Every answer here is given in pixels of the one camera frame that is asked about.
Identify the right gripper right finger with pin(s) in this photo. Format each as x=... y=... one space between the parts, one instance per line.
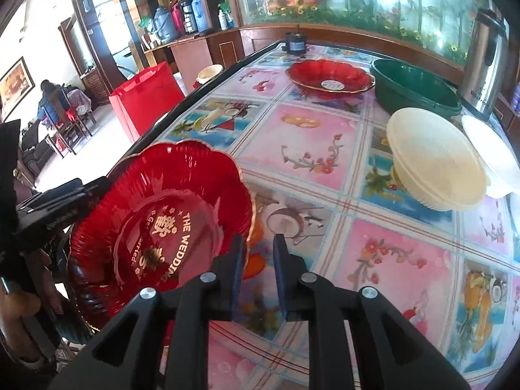
x=356 y=339

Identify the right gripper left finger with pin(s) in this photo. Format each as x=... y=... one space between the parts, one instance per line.
x=160 y=339

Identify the red wedding plate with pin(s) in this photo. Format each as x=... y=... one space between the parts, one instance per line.
x=175 y=208

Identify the cream plastic bowl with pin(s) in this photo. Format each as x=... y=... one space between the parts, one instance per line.
x=435 y=161

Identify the white bowl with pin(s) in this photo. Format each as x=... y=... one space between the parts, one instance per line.
x=500 y=164

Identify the dark green plastic basin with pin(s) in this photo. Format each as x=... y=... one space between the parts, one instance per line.
x=402 y=85

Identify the red scalloped plate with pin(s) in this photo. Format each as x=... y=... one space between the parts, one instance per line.
x=330 y=77

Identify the cream bowls on stool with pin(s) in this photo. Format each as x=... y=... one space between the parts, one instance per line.
x=208 y=73

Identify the wooden chair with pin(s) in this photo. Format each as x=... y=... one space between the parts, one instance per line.
x=71 y=129

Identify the seated person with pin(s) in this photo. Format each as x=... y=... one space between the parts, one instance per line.
x=51 y=94

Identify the red gift bag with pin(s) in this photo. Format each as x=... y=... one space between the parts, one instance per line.
x=140 y=101

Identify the floral plastic tablecloth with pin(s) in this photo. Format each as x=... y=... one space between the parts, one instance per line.
x=321 y=173

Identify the wooden cabinet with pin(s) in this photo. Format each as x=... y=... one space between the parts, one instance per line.
x=192 y=54

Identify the blue thermos flask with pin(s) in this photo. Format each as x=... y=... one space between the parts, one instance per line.
x=163 y=25

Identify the stainless steel thermos jug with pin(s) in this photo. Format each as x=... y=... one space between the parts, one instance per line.
x=485 y=65

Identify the small black jar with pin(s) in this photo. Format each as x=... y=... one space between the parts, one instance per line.
x=295 y=44

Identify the framed wall picture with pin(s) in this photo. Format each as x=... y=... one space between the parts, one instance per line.
x=16 y=83

